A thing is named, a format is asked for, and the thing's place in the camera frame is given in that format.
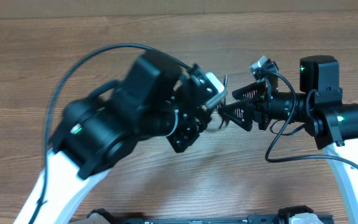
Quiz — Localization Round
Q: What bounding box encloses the black usb cable long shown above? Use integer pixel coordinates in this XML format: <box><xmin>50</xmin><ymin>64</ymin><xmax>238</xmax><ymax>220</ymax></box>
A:
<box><xmin>218</xmin><ymin>75</ymin><xmax>229</xmax><ymax>129</ymax></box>

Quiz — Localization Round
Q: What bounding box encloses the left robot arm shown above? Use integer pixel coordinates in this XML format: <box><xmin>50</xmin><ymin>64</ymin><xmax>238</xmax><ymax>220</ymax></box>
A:
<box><xmin>16</xmin><ymin>49</ymin><xmax>227</xmax><ymax>223</ymax></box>

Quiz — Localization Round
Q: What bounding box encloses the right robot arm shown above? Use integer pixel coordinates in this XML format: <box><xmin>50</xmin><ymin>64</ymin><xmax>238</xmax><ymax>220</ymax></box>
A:
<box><xmin>218</xmin><ymin>55</ymin><xmax>358</xmax><ymax>223</ymax></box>

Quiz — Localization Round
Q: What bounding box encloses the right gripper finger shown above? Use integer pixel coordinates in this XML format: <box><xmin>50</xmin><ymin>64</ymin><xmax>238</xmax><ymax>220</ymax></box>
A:
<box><xmin>232</xmin><ymin>82</ymin><xmax>266</xmax><ymax>100</ymax></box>
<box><xmin>218</xmin><ymin>98</ymin><xmax>253</xmax><ymax>131</ymax></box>

